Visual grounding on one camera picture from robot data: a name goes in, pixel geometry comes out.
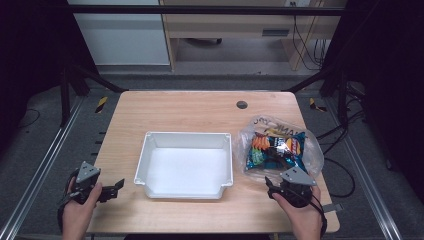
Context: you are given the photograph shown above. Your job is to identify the person's right hand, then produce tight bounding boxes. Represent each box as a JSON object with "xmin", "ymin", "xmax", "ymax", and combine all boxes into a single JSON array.
[{"xmin": 271, "ymin": 184, "xmax": 323, "ymax": 223}]

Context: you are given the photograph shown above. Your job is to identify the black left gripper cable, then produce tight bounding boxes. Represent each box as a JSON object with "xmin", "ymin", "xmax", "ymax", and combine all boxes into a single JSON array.
[{"xmin": 56, "ymin": 169, "xmax": 79, "ymax": 234}]

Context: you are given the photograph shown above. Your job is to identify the thin black floor cable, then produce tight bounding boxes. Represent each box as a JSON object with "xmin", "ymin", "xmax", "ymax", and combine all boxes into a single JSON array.
[{"xmin": 17, "ymin": 107, "xmax": 42, "ymax": 130}]

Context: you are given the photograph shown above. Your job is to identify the white plastic tray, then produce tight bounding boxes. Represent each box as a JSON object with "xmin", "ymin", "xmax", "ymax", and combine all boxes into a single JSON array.
[{"xmin": 133, "ymin": 131, "xmax": 234, "ymax": 200}]

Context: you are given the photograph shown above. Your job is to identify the black floor cables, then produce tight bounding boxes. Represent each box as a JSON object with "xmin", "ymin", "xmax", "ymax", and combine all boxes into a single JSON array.
[{"xmin": 315, "ymin": 108, "xmax": 367, "ymax": 199}]

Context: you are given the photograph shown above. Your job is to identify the black hanging cables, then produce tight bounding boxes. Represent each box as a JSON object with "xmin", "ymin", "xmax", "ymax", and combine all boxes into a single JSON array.
[{"xmin": 291, "ymin": 1, "xmax": 330, "ymax": 72}]

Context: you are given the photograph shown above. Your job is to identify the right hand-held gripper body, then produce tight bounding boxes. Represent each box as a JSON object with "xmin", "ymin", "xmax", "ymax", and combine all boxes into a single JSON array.
[{"xmin": 268, "ymin": 166, "xmax": 318, "ymax": 209}]

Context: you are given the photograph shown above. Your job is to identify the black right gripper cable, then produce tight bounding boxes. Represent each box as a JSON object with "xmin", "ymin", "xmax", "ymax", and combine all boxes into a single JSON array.
[{"xmin": 298, "ymin": 189, "xmax": 328, "ymax": 239}]

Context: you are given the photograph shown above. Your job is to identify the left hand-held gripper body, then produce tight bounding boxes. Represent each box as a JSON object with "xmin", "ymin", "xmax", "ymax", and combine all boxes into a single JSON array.
[{"xmin": 58, "ymin": 161, "xmax": 115, "ymax": 206}]

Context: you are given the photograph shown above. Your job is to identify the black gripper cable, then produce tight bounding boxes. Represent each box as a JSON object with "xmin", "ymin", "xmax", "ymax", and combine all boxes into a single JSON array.
[
  {"xmin": 298, "ymin": 189, "xmax": 328, "ymax": 239},
  {"xmin": 56, "ymin": 169, "xmax": 79, "ymax": 234}
]

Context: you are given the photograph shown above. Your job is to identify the clear plastic bag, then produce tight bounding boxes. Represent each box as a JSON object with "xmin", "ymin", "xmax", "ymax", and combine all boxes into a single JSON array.
[{"xmin": 233, "ymin": 114, "xmax": 325, "ymax": 185}]

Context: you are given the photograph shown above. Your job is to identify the black metal stand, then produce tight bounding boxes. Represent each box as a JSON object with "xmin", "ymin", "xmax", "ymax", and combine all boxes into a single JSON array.
[
  {"xmin": 285, "ymin": 64, "xmax": 350, "ymax": 130},
  {"xmin": 59, "ymin": 63, "xmax": 130, "ymax": 128}
]

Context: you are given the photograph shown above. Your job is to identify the white cabinet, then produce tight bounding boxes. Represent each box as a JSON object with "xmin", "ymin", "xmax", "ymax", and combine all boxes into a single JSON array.
[{"xmin": 67, "ymin": 0, "xmax": 171, "ymax": 66}]

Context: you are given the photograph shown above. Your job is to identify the yellow black floor tape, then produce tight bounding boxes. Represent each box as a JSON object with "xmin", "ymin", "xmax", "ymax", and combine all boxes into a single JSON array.
[
  {"xmin": 95, "ymin": 95, "xmax": 109, "ymax": 115},
  {"xmin": 308, "ymin": 97, "xmax": 328, "ymax": 113}
]

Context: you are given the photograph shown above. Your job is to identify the person's left hand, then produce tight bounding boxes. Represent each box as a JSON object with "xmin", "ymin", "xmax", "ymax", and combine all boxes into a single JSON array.
[{"xmin": 62, "ymin": 181, "xmax": 104, "ymax": 219}]

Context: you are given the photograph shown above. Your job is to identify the black horizontal frame bar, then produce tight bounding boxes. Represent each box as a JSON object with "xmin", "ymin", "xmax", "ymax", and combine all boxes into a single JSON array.
[{"xmin": 70, "ymin": 4, "xmax": 345, "ymax": 17}]

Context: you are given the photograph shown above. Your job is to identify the aluminium floor rail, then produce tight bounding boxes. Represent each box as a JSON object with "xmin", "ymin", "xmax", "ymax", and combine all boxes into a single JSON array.
[
  {"xmin": 0, "ymin": 95, "xmax": 85, "ymax": 240},
  {"xmin": 324, "ymin": 97, "xmax": 405, "ymax": 240}
]

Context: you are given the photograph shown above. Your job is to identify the blue chip bag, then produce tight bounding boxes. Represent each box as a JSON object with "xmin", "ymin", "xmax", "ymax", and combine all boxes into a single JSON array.
[{"xmin": 245, "ymin": 131, "xmax": 307, "ymax": 173}]

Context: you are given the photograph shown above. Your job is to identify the grey strap tag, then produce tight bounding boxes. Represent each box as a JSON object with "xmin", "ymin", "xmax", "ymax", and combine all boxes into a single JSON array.
[{"xmin": 322, "ymin": 203, "xmax": 344, "ymax": 214}]

